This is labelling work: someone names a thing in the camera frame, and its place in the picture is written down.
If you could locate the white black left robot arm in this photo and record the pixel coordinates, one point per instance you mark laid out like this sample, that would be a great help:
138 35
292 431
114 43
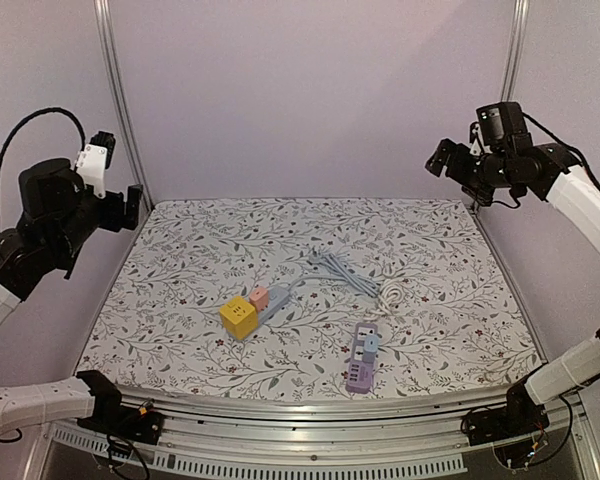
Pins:
28 252

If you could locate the aluminium front rail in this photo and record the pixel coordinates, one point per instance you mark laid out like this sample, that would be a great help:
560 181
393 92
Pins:
420 437

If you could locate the purple power strip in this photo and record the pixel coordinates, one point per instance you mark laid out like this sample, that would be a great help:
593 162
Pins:
360 375

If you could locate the aluminium frame post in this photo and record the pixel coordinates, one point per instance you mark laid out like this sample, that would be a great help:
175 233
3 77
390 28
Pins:
515 49
114 75

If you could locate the left aluminium frame post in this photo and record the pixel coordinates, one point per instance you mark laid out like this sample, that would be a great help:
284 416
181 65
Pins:
114 75

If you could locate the right aluminium frame post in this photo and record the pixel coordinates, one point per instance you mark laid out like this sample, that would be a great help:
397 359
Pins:
515 49

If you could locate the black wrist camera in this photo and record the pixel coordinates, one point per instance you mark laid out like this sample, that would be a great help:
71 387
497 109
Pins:
503 127
53 188

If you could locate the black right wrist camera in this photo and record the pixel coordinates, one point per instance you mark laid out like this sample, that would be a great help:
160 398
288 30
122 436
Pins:
503 127

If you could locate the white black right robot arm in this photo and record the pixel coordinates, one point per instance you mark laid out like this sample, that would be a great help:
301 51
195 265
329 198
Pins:
558 175

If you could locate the floral patterned table mat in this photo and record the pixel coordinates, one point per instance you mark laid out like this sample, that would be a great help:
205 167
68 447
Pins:
420 270

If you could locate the light blue plug adapter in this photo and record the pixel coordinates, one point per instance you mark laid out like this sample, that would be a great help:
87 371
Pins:
370 348

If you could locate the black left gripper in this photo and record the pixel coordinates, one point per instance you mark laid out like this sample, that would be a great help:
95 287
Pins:
115 219

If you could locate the pink plug adapter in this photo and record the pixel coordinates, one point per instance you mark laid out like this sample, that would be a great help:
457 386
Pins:
259 298

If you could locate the yellow cube socket adapter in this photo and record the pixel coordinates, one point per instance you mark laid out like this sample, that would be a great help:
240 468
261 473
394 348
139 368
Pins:
239 317

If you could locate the blue power strip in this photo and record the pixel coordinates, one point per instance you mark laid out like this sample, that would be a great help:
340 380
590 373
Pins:
278 298

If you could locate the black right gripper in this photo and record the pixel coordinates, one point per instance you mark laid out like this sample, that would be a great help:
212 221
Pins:
453 158

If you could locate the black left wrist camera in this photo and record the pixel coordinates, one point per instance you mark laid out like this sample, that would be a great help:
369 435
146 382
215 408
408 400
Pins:
53 188

